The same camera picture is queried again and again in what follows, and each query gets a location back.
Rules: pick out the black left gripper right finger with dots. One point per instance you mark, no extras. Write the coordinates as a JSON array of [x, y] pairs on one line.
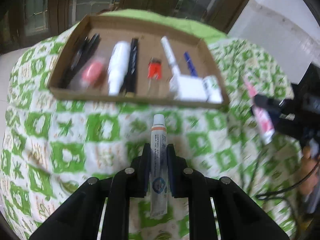
[[178, 180]]

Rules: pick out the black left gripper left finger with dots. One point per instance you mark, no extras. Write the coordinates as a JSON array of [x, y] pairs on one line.
[[139, 180]]

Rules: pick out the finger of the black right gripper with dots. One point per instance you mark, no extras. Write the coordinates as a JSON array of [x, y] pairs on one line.
[[267, 103]]

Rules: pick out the pink rose cream tube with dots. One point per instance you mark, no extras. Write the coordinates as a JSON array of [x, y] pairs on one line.
[[262, 118]]

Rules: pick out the white orange-banded ointment tube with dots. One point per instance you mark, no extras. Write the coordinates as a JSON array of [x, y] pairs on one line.
[[159, 168]]

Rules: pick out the small white green bottle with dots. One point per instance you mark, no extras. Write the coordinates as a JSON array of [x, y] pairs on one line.
[[212, 89]]

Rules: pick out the black marker blue ends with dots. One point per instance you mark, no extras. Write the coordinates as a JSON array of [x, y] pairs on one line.
[[130, 82]]

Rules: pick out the white rectangular box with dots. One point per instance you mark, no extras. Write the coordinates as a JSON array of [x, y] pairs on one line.
[[187, 88]]

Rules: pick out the blue pen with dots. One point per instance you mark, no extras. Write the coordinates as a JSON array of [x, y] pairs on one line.
[[190, 64]]

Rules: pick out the red lighter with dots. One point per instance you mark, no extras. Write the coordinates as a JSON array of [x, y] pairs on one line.
[[154, 72]]

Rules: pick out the white silver marker pen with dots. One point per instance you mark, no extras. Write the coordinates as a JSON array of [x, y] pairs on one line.
[[172, 62]]

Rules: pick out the black clear pen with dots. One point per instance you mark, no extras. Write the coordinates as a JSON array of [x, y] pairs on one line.
[[86, 50]]

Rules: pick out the person right hand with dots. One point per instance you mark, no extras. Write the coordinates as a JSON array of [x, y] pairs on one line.
[[307, 164]]

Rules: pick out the green white patterned bedspread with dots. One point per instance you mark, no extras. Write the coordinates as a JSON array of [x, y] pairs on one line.
[[51, 147]]

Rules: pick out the brown cardboard tray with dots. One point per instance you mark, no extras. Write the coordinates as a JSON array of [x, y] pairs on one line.
[[113, 29]]

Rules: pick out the green pillow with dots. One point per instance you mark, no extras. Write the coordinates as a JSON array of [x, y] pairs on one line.
[[198, 29]]

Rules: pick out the dark wooden glass cabinet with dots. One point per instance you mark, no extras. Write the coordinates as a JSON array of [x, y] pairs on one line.
[[26, 22]]

